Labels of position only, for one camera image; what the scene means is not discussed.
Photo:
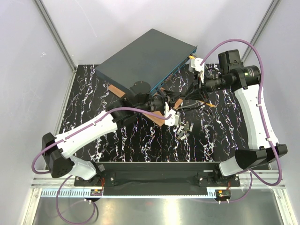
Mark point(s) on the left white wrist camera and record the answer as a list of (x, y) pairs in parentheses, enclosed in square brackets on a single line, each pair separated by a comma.
[(171, 115)]

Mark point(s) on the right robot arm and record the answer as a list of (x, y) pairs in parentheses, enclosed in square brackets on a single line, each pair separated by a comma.
[(246, 84)]

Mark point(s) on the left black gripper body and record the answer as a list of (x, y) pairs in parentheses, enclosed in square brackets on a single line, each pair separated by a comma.
[(167, 98)]

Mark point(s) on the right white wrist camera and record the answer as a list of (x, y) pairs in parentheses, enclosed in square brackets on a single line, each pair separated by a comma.
[(197, 65)]

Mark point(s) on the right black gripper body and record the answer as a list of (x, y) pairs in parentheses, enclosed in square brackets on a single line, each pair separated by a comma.
[(203, 95)]

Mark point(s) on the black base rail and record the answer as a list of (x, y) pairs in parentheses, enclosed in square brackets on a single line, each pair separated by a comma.
[(159, 179)]

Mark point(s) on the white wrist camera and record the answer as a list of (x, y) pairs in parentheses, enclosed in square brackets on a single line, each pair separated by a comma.
[(171, 115), (197, 65)]

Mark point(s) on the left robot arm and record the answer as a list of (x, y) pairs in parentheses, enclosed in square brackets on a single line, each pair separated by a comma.
[(58, 151)]

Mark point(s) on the teal network switch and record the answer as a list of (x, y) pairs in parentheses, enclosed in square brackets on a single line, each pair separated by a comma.
[(152, 58)]

